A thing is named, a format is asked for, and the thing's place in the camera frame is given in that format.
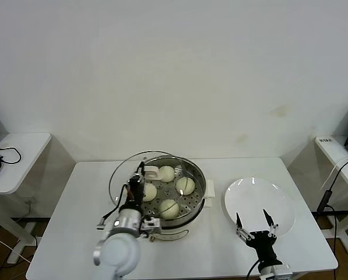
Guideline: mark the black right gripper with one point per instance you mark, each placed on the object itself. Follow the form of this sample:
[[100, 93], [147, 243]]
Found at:
[[264, 245]]

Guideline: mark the black floor bar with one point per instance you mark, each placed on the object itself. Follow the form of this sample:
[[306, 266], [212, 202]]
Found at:
[[16, 218], [342, 213]]

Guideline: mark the glass pot lid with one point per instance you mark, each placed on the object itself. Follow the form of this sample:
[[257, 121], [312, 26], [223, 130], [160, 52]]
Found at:
[[151, 173]]

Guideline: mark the small white label sticker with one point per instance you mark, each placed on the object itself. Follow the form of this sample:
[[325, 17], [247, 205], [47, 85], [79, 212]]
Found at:
[[326, 140]]

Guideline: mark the white steamed baozi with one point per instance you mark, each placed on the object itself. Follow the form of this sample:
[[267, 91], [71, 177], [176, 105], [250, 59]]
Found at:
[[169, 209], [166, 174], [150, 192], [186, 186]]

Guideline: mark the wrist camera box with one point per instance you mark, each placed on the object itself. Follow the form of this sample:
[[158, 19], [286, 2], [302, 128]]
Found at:
[[278, 272], [151, 225]]

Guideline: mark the cream electric cooker base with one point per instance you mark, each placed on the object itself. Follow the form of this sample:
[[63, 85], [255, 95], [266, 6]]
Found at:
[[176, 231]]

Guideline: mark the white round plate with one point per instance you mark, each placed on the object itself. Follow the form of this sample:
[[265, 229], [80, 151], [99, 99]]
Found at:
[[258, 198]]

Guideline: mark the stainless steel steamer basket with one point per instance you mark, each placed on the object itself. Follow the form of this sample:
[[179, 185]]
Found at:
[[198, 192]]

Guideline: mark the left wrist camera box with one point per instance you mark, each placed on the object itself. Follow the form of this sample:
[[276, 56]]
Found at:
[[151, 225]]

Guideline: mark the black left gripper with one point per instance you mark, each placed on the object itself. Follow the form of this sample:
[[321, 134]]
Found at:
[[135, 195]]

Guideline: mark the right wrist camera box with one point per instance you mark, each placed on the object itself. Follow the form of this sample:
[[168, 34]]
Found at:
[[278, 272]]

